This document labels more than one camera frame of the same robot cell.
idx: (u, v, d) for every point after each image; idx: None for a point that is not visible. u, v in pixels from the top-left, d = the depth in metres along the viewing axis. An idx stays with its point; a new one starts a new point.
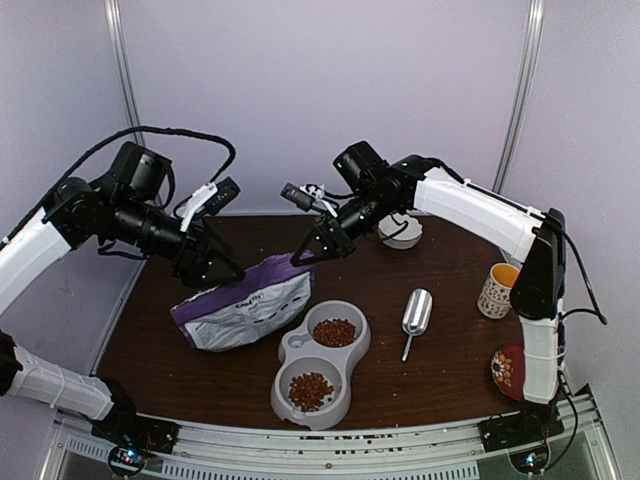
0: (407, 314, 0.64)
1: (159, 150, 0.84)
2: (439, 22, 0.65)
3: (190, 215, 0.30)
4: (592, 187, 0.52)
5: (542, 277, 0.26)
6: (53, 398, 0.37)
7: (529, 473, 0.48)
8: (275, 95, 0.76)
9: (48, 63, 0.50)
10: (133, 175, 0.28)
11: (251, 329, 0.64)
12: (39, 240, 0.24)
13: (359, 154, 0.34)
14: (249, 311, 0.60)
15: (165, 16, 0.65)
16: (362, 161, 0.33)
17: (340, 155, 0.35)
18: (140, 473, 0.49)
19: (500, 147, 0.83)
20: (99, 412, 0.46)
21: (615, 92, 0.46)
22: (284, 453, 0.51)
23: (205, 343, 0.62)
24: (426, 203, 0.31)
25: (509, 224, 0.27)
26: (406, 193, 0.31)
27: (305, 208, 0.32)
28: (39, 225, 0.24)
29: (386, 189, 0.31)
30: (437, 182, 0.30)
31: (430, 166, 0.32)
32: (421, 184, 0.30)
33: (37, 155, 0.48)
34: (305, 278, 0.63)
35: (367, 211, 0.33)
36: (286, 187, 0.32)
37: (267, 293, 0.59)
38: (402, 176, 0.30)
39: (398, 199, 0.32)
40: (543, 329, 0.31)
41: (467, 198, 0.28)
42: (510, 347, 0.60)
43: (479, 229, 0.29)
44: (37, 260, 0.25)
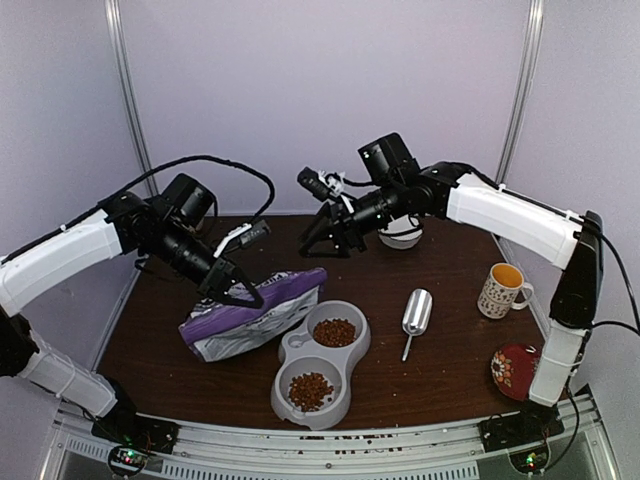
0: (407, 314, 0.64)
1: (160, 150, 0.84)
2: (440, 22, 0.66)
3: (222, 245, 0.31)
4: (592, 186, 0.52)
5: (584, 284, 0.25)
6: (61, 387, 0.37)
7: (529, 473, 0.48)
8: (275, 95, 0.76)
9: (49, 61, 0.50)
10: (183, 200, 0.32)
11: (258, 339, 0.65)
12: (99, 235, 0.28)
13: (388, 150, 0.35)
14: (260, 324, 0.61)
15: (166, 16, 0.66)
16: (391, 157, 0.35)
17: (370, 146, 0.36)
18: (140, 473, 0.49)
19: (500, 147, 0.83)
20: (103, 408, 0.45)
21: (615, 92, 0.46)
22: (284, 454, 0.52)
23: (214, 357, 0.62)
24: (458, 209, 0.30)
25: (549, 230, 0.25)
26: (440, 201, 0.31)
27: (321, 198, 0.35)
28: (102, 223, 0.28)
29: (417, 197, 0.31)
30: (473, 189, 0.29)
31: (462, 173, 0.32)
32: (455, 190, 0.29)
33: (39, 156, 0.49)
34: (312, 293, 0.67)
35: (384, 208, 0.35)
36: (304, 178, 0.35)
37: (278, 309, 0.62)
38: (434, 184, 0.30)
39: (430, 208, 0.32)
40: (570, 337, 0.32)
41: (504, 204, 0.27)
42: (511, 350, 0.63)
43: (517, 236, 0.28)
44: (85, 254, 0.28)
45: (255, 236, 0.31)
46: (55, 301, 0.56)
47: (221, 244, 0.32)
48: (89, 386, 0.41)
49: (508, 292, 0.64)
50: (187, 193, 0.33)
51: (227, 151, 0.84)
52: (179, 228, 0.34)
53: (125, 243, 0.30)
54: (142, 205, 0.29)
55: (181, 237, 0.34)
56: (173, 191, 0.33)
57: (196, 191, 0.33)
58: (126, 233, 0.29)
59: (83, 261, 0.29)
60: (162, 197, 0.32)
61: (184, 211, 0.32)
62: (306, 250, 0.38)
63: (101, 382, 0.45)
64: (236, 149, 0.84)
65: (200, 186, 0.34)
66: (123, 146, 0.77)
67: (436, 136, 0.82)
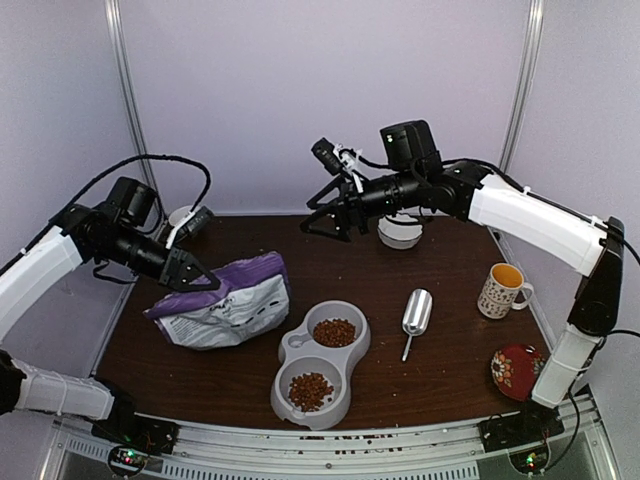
0: (407, 314, 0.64)
1: (160, 150, 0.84)
2: (439, 22, 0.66)
3: (173, 233, 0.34)
4: (592, 186, 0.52)
5: (607, 293, 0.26)
6: (59, 404, 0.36)
7: (529, 473, 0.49)
8: (275, 94, 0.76)
9: (49, 60, 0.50)
10: (129, 201, 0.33)
11: (230, 331, 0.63)
12: (60, 249, 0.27)
13: (416, 137, 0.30)
14: (225, 314, 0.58)
15: (166, 16, 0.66)
16: (419, 146, 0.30)
17: (395, 128, 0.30)
18: (140, 473, 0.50)
19: (500, 147, 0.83)
20: (105, 411, 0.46)
21: (615, 92, 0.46)
22: (284, 454, 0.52)
23: (182, 340, 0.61)
24: (480, 212, 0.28)
25: (575, 237, 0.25)
26: (462, 203, 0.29)
27: (332, 173, 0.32)
28: (58, 238, 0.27)
29: (438, 196, 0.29)
30: (497, 190, 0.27)
31: (484, 173, 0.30)
32: (479, 192, 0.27)
33: (39, 156, 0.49)
34: (279, 281, 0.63)
35: (396, 197, 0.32)
36: (319, 147, 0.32)
37: (240, 296, 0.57)
38: (458, 184, 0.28)
39: (450, 210, 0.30)
40: (577, 340, 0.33)
41: (530, 208, 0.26)
42: (511, 349, 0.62)
43: (538, 240, 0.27)
44: (50, 272, 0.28)
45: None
46: (56, 301, 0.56)
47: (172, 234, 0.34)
48: (84, 393, 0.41)
49: (508, 292, 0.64)
50: (130, 193, 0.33)
51: (227, 151, 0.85)
52: (129, 228, 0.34)
53: (83, 252, 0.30)
54: (90, 213, 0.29)
55: (133, 238, 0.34)
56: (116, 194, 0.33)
57: (138, 189, 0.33)
58: (83, 243, 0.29)
59: (47, 279, 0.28)
60: (108, 203, 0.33)
61: (131, 210, 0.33)
62: (305, 226, 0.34)
63: (94, 386, 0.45)
64: (236, 150, 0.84)
65: (139, 183, 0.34)
66: (123, 146, 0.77)
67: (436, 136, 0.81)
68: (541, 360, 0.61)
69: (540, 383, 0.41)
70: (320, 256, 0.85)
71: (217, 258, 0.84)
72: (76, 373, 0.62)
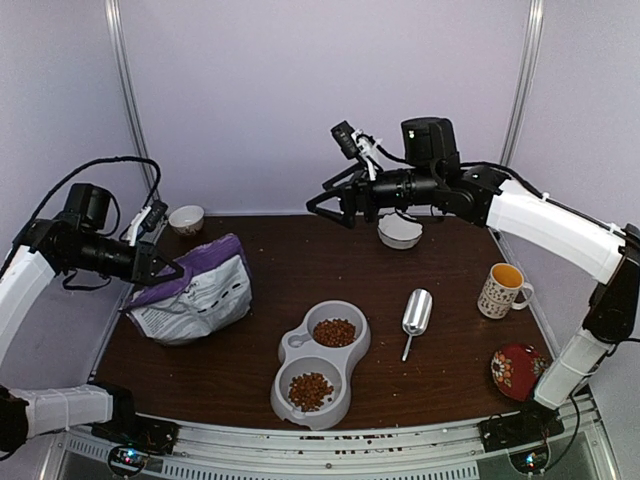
0: (407, 314, 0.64)
1: (160, 150, 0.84)
2: (439, 23, 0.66)
3: (134, 229, 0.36)
4: (592, 187, 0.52)
5: (624, 302, 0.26)
6: (63, 420, 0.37)
7: (529, 473, 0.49)
8: (275, 94, 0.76)
9: (49, 58, 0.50)
10: (86, 206, 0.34)
11: (201, 318, 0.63)
12: (32, 266, 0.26)
13: (441, 136, 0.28)
14: (191, 300, 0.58)
15: (166, 16, 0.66)
16: (442, 145, 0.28)
17: (420, 124, 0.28)
18: (141, 473, 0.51)
19: (500, 147, 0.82)
20: (108, 411, 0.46)
21: (615, 93, 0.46)
22: (284, 454, 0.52)
23: (155, 332, 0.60)
24: (499, 218, 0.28)
25: (595, 244, 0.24)
26: (480, 209, 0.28)
27: (347, 155, 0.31)
28: (28, 255, 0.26)
29: (456, 202, 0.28)
30: (517, 196, 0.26)
31: (501, 179, 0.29)
32: (499, 198, 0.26)
33: (38, 155, 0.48)
34: (238, 262, 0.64)
35: (407, 193, 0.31)
36: (337, 129, 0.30)
37: (203, 280, 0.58)
38: (477, 190, 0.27)
39: (468, 216, 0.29)
40: (590, 345, 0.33)
41: (552, 216, 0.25)
42: (511, 349, 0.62)
43: (555, 247, 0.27)
44: (30, 290, 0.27)
45: (156, 211, 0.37)
46: (57, 300, 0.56)
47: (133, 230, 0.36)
48: (84, 399, 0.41)
49: (508, 292, 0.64)
50: (86, 198, 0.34)
51: (227, 151, 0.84)
52: (90, 233, 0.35)
53: (55, 264, 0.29)
54: (52, 225, 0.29)
55: (97, 242, 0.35)
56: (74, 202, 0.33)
57: (93, 193, 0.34)
58: (53, 256, 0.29)
59: (28, 299, 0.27)
60: (66, 212, 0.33)
61: (89, 214, 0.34)
62: (312, 206, 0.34)
63: (90, 390, 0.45)
64: (235, 149, 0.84)
65: (93, 187, 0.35)
66: (123, 146, 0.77)
67: None
68: (541, 360, 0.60)
69: (543, 383, 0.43)
70: (320, 255, 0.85)
71: None
72: (76, 373, 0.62)
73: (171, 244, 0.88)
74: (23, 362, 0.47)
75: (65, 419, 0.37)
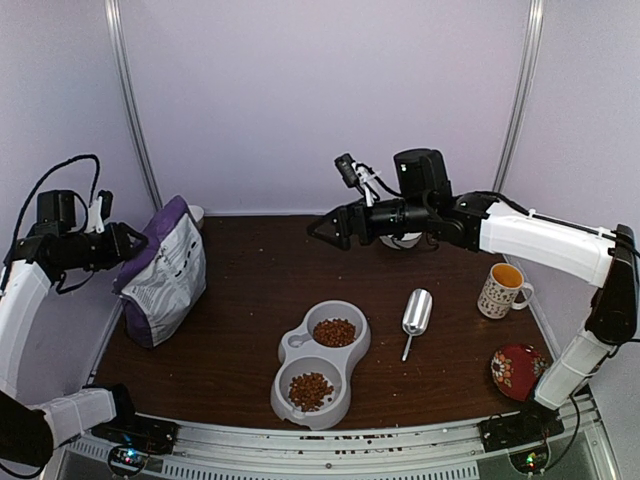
0: (407, 314, 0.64)
1: (160, 150, 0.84)
2: (439, 23, 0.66)
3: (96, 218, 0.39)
4: (592, 186, 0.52)
5: (624, 303, 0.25)
6: (76, 423, 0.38)
7: (529, 473, 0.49)
8: (275, 93, 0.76)
9: (49, 59, 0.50)
10: (57, 211, 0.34)
11: (179, 285, 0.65)
12: (33, 277, 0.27)
13: (431, 169, 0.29)
14: (169, 265, 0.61)
15: (165, 16, 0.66)
16: (433, 178, 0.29)
17: (411, 157, 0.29)
18: (141, 473, 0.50)
19: (500, 147, 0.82)
20: (112, 408, 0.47)
21: (616, 93, 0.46)
22: (284, 454, 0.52)
23: (150, 307, 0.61)
24: (491, 241, 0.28)
25: (582, 249, 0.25)
26: (471, 235, 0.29)
27: (347, 183, 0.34)
28: (27, 266, 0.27)
29: (447, 231, 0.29)
30: (503, 217, 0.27)
31: (490, 201, 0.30)
32: (487, 223, 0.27)
33: (36, 156, 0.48)
34: (188, 221, 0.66)
35: (401, 219, 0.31)
36: (341, 157, 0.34)
37: (169, 241, 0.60)
38: (465, 218, 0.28)
39: (461, 242, 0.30)
40: (592, 346, 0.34)
41: (533, 229, 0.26)
42: (510, 349, 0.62)
43: (552, 260, 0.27)
44: (33, 299, 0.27)
45: (108, 200, 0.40)
46: (59, 300, 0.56)
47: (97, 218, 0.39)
48: (88, 402, 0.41)
49: (508, 292, 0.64)
50: (55, 203, 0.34)
51: (226, 151, 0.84)
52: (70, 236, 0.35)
53: (51, 274, 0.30)
54: (40, 238, 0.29)
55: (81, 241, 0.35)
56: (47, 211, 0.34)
57: (59, 197, 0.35)
58: (48, 266, 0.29)
59: (32, 308, 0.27)
60: (39, 224, 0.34)
61: (62, 217, 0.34)
62: (312, 226, 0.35)
63: (90, 390, 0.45)
64: (236, 149, 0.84)
65: (56, 192, 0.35)
66: (124, 146, 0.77)
67: (436, 136, 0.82)
68: (541, 360, 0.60)
69: (544, 383, 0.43)
70: (319, 256, 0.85)
71: (217, 258, 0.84)
72: (76, 375, 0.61)
73: None
74: (23, 360, 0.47)
75: (78, 421, 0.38)
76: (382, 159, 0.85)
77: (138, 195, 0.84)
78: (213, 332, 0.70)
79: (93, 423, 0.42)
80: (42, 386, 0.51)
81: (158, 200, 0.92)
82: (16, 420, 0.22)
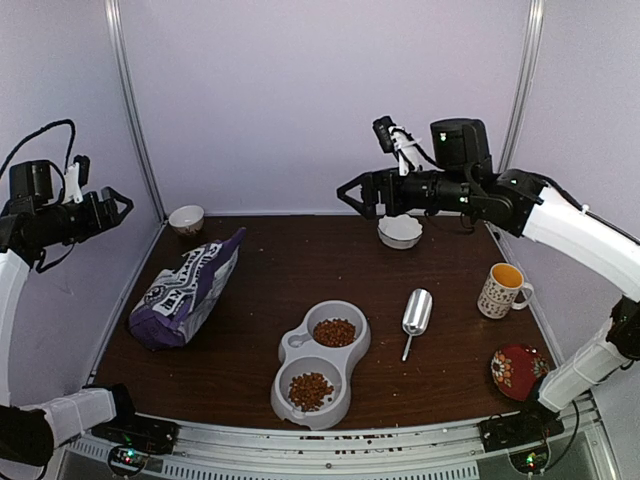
0: (407, 314, 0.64)
1: (160, 150, 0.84)
2: (439, 23, 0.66)
3: (73, 188, 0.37)
4: (592, 186, 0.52)
5: None
6: (77, 423, 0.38)
7: (529, 473, 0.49)
8: (275, 94, 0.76)
9: (49, 61, 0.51)
10: (32, 185, 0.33)
11: (207, 312, 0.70)
12: (10, 266, 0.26)
13: (475, 140, 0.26)
14: (211, 294, 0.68)
15: (166, 16, 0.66)
16: (477, 149, 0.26)
17: (453, 125, 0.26)
18: (141, 473, 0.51)
19: (500, 147, 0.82)
20: (112, 408, 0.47)
21: (615, 92, 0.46)
22: (284, 453, 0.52)
23: (188, 335, 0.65)
24: (536, 229, 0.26)
25: (632, 262, 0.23)
26: (518, 217, 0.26)
27: (383, 148, 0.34)
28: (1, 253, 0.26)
29: (493, 210, 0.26)
30: (562, 210, 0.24)
31: (540, 184, 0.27)
32: (539, 209, 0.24)
33: (36, 155, 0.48)
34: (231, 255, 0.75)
35: (431, 194, 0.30)
36: (376, 122, 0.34)
37: (221, 273, 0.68)
38: (516, 196, 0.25)
39: (504, 224, 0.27)
40: (608, 357, 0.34)
41: (591, 231, 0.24)
42: (510, 349, 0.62)
43: (594, 261, 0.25)
44: (12, 285, 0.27)
45: (85, 168, 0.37)
46: (59, 300, 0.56)
47: (74, 187, 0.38)
48: (88, 401, 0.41)
49: (508, 292, 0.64)
50: (29, 176, 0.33)
51: (227, 151, 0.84)
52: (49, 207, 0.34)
53: (28, 256, 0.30)
54: (13, 218, 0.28)
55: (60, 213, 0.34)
56: (20, 183, 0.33)
57: (33, 169, 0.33)
58: (25, 250, 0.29)
59: (15, 294, 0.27)
60: (14, 200, 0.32)
61: (36, 191, 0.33)
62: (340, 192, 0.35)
63: (90, 390, 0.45)
64: (236, 149, 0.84)
65: (30, 164, 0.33)
66: (124, 146, 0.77)
67: None
68: (541, 359, 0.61)
69: (550, 387, 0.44)
70: (319, 255, 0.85)
71: None
72: (76, 375, 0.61)
73: (172, 244, 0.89)
74: (23, 360, 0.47)
75: (78, 421, 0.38)
76: (383, 159, 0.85)
77: (138, 195, 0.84)
78: (213, 332, 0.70)
79: (93, 423, 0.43)
80: (41, 386, 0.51)
81: (158, 200, 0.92)
82: (13, 423, 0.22)
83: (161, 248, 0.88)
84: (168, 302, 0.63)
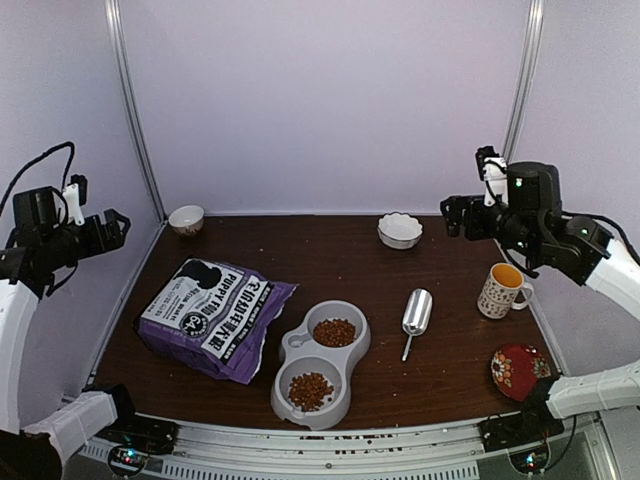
0: (408, 314, 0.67)
1: (160, 150, 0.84)
2: (439, 23, 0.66)
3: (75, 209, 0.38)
4: (592, 185, 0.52)
5: None
6: (79, 437, 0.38)
7: (529, 473, 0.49)
8: (275, 93, 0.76)
9: (49, 61, 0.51)
10: (37, 214, 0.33)
11: None
12: (19, 298, 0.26)
13: (548, 189, 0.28)
14: None
15: (166, 16, 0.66)
16: (550, 199, 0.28)
17: (528, 172, 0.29)
18: (141, 473, 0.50)
19: (500, 147, 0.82)
20: (113, 411, 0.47)
21: (616, 92, 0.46)
22: (284, 453, 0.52)
23: None
24: (598, 280, 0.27)
25: None
26: (583, 266, 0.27)
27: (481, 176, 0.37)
28: (11, 289, 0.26)
29: (560, 256, 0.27)
30: (624, 265, 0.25)
31: (606, 235, 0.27)
32: (606, 262, 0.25)
33: (36, 154, 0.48)
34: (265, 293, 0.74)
35: (502, 227, 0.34)
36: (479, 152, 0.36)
37: None
38: (584, 245, 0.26)
39: (568, 269, 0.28)
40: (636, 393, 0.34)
41: None
42: (509, 348, 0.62)
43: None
44: (23, 320, 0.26)
45: (84, 187, 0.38)
46: (59, 300, 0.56)
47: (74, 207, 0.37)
48: (88, 411, 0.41)
49: (508, 292, 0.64)
50: (33, 206, 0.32)
51: (227, 151, 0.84)
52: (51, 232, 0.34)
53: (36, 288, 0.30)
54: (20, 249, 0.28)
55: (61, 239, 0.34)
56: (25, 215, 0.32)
57: (37, 196, 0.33)
58: (33, 281, 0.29)
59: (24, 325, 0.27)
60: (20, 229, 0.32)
61: (42, 219, 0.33)
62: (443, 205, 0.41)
63: (90, 395, 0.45)
64: (236, 150, 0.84)
65: (33, 192, 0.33)
66: (124, 145, 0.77)
67: (436, 136, 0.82)
68: (541, 360, 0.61)
69: (561, 396, 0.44)
70: (320, 255, 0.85)
71: (217, 258, 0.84)
72: (76, 376, 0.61)
73: (172, 245, 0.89)
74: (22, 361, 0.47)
75: (80, 435, 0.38)
76: (382, 159, 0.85)
77: (138, 195, 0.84)
78: None
79: (94, 430, 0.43)
80: (41, 387, 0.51)
81: (158, 200, 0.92)
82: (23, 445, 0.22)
83: (161, 248, 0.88)
84: (217, 342, 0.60)
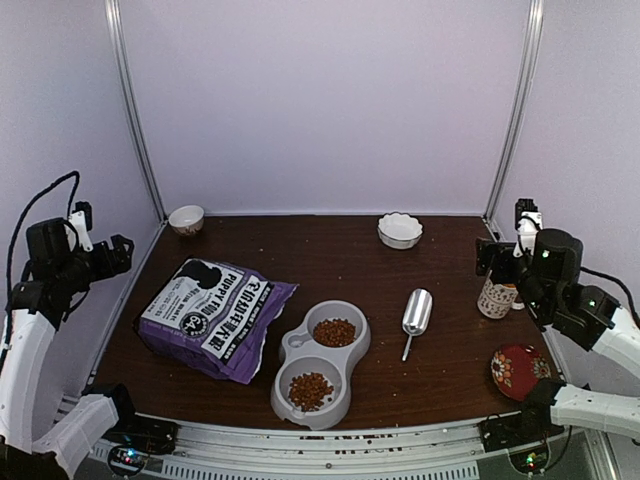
0: (407, 314, 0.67)
1: (160, 150, 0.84)
2: (439, 23, 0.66)
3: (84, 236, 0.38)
4: (592, 185, 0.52)
5: None
6: (86, 447, 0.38)
7: (529, 473, 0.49)
8: (275, 93, 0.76)
9: (49, 61, 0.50)
10: (51, 247, 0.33)
11: None
12: (37, 327, 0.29)
13: (571, 263, 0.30)
14: None
15: (166, 16, 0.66)
16: (571, 272, 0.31)
17: (555, 245, 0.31)
18: (141, 473, 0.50)
19: (500, 147, 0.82)
20: (115, 413, 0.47)
21: (616, 92, 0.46)
22: (284, 454, 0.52)
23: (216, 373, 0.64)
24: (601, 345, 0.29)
25: None
26: (590, 336, 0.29)
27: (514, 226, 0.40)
28: (29, 318, 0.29)
29: (569, 325, 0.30)
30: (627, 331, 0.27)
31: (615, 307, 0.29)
32: (609, 333, 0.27)
33: (37, 155, 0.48)
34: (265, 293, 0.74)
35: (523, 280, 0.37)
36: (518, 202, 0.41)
37: None
38: (591, 320, 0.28)
39: (575, 336, 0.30)
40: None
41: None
42: (509, 348, 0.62)
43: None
44: (39, 348, 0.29)
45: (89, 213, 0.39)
46: None
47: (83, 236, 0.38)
48: (91, 420, 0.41)
49: (508, 292, 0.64)
50: (47, 240, 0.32)
51: (227, 151, 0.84)
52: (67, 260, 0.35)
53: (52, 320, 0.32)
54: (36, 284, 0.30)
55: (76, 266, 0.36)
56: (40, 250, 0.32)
57: (49, 229, 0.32)
58: (49, 311, 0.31)
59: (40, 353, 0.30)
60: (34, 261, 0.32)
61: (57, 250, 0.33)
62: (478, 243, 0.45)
63: (89, 400, 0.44)
64: (236, 150, 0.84)
65: (45, 223, 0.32)
66: (124, 145, 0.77)
67: (436, 136, 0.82)
68: (541, 360, 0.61)
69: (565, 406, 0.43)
70: (320, 255, 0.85)
71: (218, 258, 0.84)
72: (76, 376, 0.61)
73: (172, 245, 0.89)
74: None
75: (86, 443, 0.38)
76: (383, 159, 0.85)
77: (139, 195, 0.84)
78: None
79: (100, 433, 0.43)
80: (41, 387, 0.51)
81: (158, 200, 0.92)
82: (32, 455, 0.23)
83: (161, 249, 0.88)
84: (217, 342, 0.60)
